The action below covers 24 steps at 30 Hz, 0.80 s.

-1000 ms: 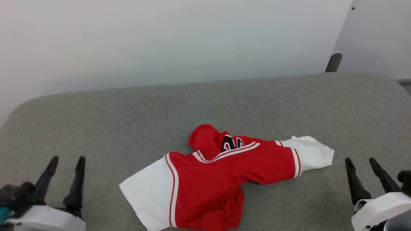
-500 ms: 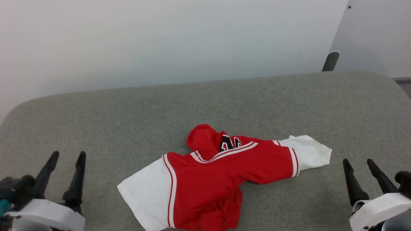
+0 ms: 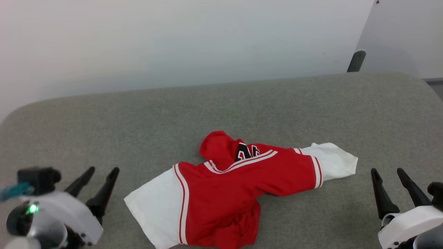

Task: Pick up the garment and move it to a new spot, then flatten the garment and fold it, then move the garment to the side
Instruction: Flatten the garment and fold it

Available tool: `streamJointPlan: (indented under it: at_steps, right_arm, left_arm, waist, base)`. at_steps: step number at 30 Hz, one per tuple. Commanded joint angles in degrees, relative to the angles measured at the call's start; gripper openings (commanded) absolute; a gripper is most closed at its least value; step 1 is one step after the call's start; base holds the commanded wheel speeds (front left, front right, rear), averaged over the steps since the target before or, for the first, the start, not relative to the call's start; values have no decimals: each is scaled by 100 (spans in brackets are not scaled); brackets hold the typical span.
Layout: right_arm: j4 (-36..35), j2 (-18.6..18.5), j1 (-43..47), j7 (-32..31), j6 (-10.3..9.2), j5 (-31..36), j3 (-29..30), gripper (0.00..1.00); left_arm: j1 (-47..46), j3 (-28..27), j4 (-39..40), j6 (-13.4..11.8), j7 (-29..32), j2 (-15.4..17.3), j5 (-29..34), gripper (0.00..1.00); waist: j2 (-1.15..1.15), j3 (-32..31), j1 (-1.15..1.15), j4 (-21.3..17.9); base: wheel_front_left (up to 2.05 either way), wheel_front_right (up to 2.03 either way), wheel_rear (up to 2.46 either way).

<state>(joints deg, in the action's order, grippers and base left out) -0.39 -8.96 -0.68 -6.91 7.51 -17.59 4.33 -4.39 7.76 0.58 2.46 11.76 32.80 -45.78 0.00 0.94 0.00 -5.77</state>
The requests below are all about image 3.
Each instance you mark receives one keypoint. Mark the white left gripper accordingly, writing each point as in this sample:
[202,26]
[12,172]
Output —
[69,211]

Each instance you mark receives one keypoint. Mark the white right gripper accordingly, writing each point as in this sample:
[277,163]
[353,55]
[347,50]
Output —
[405,226]

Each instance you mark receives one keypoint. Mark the red and white jersey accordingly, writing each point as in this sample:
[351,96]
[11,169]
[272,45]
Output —
[221,193]

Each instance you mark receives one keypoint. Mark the white grey left arm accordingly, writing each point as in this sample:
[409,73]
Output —
[48,235]

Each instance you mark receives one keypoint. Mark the white grey right arm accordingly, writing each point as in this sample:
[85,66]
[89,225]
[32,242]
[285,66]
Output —
[432,242]

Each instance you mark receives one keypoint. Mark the dark grey metal pole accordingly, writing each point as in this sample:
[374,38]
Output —
[356,61]

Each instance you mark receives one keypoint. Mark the grey fabric sofa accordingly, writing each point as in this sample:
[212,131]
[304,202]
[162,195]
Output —
[221,110]

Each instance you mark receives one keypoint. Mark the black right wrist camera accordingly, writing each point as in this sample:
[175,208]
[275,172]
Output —
[436,195]

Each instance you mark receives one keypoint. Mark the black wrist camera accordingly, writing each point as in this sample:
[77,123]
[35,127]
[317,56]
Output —
[39,180]
[436,195]

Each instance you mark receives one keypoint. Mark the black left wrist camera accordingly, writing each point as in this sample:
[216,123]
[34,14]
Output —
[39,180]

